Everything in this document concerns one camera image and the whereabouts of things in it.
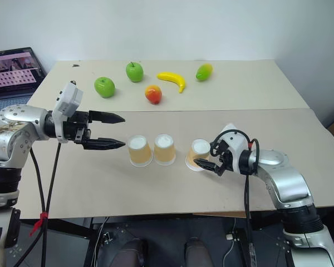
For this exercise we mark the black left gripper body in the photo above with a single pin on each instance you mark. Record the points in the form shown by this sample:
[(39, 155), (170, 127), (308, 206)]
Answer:
[(72, 126)]

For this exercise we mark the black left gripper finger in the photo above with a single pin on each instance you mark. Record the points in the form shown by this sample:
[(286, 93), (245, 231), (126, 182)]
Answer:
[(103, 143), (107, 117)]

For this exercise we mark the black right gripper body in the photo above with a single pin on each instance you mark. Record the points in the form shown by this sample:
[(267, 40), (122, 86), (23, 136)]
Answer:
[(225, 164)]

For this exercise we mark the orange paper cup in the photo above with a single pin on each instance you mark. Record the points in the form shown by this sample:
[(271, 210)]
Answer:
[(164, 150), (139, 151), (197, 150)]

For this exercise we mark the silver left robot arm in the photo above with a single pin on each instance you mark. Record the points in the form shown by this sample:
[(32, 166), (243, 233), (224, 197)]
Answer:
[(16, 118)]

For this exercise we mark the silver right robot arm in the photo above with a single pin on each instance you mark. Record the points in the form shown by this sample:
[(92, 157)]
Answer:
[(284, 178)]

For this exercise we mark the green toy apple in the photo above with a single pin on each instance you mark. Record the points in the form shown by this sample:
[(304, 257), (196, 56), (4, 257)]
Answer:
[(134, 72), (104, 87)]

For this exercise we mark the red yellow toy peach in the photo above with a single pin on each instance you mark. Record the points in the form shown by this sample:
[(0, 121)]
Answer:
[(153, 94)]

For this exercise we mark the small dark scrap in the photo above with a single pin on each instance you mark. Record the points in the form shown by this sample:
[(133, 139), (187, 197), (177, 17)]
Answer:
[(76, 65)]

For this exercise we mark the green yellow toy mango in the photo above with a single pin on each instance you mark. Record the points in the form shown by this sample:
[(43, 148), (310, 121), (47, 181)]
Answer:
[(203, 72)]

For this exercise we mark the yellow toy banana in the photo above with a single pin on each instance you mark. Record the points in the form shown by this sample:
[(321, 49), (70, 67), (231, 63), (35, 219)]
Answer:
[(175, 79)]

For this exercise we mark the open laptop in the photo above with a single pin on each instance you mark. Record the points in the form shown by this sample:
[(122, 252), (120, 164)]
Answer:
[(11, 75)]

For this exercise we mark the dark rounded brown shape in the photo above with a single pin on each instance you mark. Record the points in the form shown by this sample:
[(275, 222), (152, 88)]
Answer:
[(130, 254)]

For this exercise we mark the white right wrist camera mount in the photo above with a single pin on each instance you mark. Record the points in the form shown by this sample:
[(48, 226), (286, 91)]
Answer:
[(236, 144)]

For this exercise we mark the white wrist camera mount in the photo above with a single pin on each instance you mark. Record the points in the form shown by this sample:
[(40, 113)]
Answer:
[(68, 101), (236, 144)]

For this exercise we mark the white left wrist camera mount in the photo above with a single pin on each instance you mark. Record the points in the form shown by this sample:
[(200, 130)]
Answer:
[(68, 101)]

